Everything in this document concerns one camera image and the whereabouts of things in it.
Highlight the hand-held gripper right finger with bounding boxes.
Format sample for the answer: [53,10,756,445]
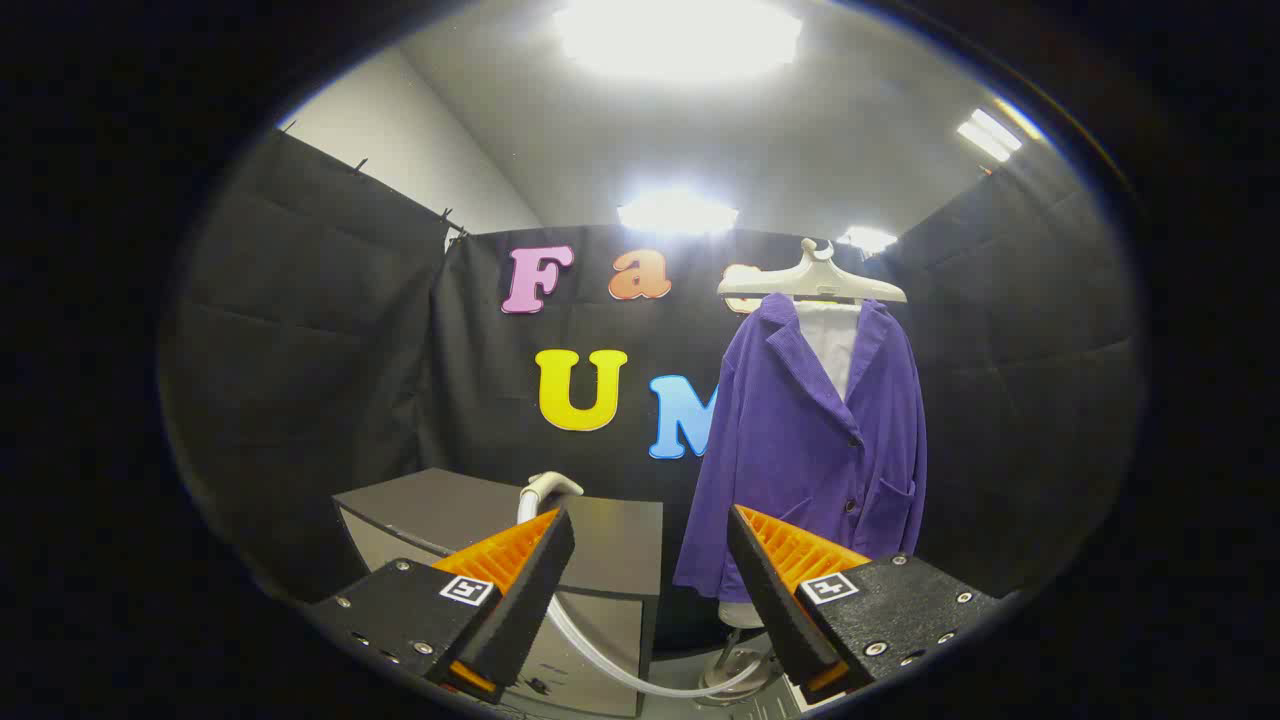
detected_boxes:
[727,504,1004,706]

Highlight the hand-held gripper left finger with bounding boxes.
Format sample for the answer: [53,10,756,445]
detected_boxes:
[305,507,577,706]

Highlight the purple jacket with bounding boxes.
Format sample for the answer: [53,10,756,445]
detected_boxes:
[673,292,928,604]

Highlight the white shirt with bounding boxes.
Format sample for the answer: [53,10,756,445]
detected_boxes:
[718,298,863,629]

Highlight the white clothes hanger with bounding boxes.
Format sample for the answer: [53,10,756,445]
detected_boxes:
[717,238,908,304]

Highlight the metal stand base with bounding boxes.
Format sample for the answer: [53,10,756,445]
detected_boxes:
[698,628,776,703]

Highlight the grey cabinet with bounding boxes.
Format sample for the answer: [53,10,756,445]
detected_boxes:
[333,468,664,717]

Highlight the black backdrop cloth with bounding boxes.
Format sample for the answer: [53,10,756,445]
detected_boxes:
[160,128,1141,651]

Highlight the rectangular ceiling light panel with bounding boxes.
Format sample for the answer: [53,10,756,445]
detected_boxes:
[957,108,1023,163]

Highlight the large round ceiling light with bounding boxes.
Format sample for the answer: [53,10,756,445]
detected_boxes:
[555,0,804,83]

